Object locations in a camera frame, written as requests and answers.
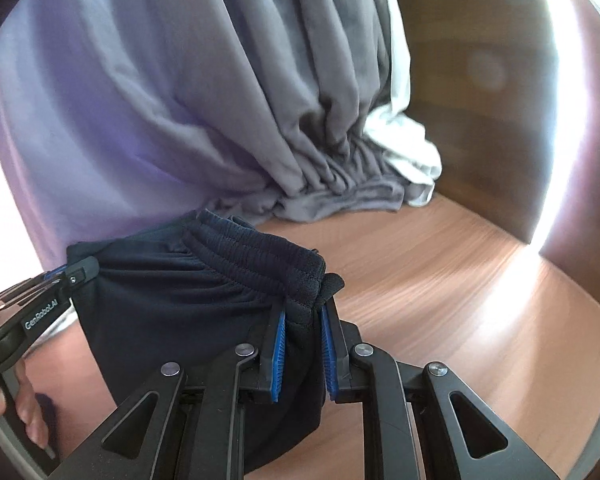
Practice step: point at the person's left hand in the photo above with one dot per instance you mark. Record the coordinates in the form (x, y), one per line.
(32, 405)

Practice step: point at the grey curtain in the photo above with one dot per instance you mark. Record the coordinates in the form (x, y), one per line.
(305, 85)

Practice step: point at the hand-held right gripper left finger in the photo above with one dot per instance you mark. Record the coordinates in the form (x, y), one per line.
(278, 355)

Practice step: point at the dark wooden wardrobe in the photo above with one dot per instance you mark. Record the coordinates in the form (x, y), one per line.
(470, 135)

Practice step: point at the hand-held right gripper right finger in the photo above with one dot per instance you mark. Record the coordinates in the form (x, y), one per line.
(328, 360)

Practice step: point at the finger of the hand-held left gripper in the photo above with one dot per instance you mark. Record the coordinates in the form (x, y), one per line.
(80, 272)

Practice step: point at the white cloth behind curtain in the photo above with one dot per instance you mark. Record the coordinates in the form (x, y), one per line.
(405, 145)

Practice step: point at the navy pants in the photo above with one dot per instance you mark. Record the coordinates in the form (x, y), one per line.
(180, 300)

